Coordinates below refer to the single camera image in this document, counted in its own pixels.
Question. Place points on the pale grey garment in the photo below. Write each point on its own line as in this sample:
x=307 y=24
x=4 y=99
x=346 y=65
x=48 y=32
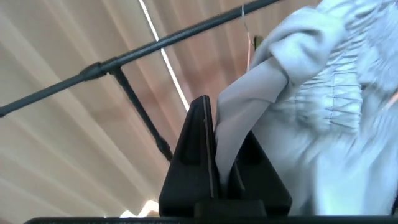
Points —
x=326 y=93

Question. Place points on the beige curtain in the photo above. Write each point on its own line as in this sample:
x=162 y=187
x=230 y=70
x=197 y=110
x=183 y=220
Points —
x=62 y=149

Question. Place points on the pink clothes hanger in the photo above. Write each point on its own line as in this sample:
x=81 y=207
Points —
x=248 y=46
x=392 y=100

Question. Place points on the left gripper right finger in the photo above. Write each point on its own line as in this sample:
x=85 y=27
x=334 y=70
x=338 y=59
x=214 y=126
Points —
x=264 y=186

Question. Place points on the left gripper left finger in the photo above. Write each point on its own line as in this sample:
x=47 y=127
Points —
x=189 y=186

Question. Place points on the black clothes rack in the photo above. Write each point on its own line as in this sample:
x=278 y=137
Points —
x=140 y=51

